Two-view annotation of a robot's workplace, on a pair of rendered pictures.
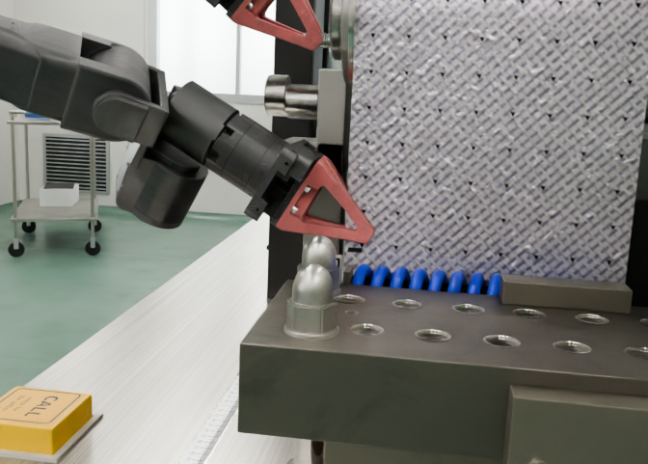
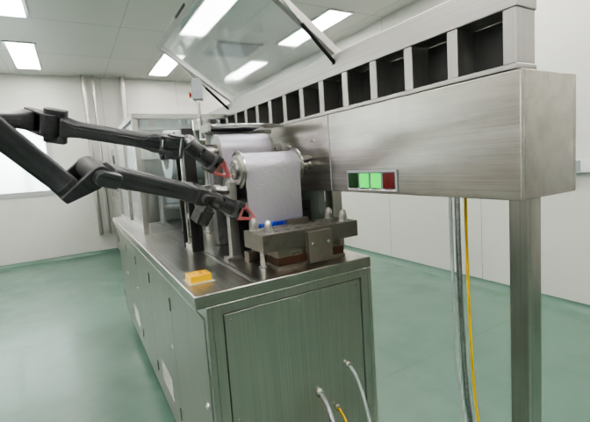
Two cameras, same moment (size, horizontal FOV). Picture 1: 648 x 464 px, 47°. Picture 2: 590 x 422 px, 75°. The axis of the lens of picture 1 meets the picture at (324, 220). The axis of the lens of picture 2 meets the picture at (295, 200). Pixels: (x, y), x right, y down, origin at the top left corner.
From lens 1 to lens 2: 0.95 m
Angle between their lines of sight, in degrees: 37
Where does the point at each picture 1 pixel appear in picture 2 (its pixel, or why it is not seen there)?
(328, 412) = (278, 245)
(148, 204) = (205, 220)
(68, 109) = (197, 200)
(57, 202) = not seen: outside the picture
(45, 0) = not seen: outside the picture
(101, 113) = (205, 199)
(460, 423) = (298, 240)
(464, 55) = (267, 175)
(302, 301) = (268, 226)
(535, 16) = (279, 167)
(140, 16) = not seen: outside the picture
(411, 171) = (261, 202)
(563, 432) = (315, 236)
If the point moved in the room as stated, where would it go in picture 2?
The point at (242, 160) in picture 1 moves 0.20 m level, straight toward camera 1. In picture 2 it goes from (228, 205) to (264, 208)
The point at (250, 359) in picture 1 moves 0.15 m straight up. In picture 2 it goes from (264, 239) to (261, 193)
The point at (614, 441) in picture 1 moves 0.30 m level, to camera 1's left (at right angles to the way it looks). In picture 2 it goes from (321, 235) to (248, 252)
